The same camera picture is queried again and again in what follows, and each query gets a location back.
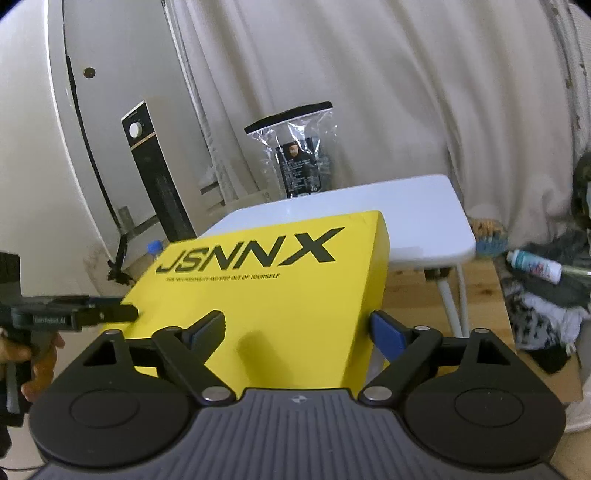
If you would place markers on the clear zip bag with card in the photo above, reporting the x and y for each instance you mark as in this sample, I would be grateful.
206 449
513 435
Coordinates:
299 147

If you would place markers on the beige curtain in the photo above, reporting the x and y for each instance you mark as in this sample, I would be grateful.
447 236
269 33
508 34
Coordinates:
493 94

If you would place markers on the white folding desk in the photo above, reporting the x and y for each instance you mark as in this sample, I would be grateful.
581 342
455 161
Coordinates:
427 225

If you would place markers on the pile of clothes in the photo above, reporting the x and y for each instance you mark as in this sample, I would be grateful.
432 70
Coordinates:
546 319

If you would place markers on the yellow JSNNX box lid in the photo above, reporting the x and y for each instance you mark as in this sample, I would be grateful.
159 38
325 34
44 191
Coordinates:
296 298

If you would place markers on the plastic water bottle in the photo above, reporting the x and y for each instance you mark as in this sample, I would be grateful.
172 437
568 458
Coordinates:
154 249

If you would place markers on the teal white tube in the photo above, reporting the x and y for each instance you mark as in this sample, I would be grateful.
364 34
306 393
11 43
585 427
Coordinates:
540 267

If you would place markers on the beige tower heater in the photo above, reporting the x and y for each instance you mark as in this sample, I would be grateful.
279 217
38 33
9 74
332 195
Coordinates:
163 162

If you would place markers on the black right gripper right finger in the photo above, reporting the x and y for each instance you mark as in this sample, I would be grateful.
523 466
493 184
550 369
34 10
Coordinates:
411 353

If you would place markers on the person's left hand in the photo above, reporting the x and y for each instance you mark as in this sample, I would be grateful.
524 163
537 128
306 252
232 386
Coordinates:
42 366

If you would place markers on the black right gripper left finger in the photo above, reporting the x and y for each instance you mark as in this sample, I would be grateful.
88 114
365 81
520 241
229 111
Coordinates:
183 354

